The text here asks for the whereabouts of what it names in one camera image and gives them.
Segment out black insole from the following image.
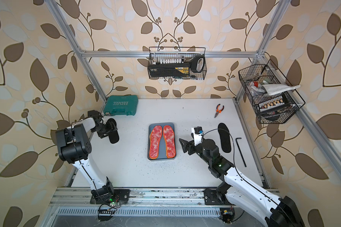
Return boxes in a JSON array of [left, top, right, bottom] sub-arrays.
[[107, 118, 119, 144], [217, 123, 232, 153]]

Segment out red insole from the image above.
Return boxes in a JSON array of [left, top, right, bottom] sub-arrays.
[[163, 125, 176, 159], [149, 125, 163, 159]]

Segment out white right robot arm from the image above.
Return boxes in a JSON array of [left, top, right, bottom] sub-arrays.
[[179, 139, 305, 227]]

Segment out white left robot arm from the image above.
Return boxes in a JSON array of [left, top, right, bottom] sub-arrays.
[[55, 110, 119, 203]]

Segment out blue-grey storage box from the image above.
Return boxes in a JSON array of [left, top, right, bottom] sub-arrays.
[[147, 123, 176, 161]]

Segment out black yellow tool box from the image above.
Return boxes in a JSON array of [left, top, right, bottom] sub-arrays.
[[147, 63, 190, 78]]

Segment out black hex key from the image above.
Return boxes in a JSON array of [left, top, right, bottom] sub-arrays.
[[235, 137, 247, 167]]

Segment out green plastic tool case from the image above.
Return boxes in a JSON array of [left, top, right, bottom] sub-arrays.
[[103, 95, 138, 116]]

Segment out white paper in basket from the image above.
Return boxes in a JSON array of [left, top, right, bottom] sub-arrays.
[[261, 84, 300, 96]]

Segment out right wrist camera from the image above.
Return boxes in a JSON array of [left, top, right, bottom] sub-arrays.
[[191, 126, 203, 146]]

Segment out orange handled pliers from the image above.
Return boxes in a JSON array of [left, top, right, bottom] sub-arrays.
[[215, 104, 224, 118]]

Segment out black wire basket back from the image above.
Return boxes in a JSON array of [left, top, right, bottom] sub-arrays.
[[147, 46, 207, 80]]

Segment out black wire basket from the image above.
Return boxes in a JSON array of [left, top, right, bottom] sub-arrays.
[[238, 60, 306, 124], [147, 46, 207, 80]]

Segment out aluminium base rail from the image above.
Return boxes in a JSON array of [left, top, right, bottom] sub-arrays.
[[48, 187, 268, 218]]

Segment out black wire basket right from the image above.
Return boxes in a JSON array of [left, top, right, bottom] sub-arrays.
[[238, 60, 306, 124]]

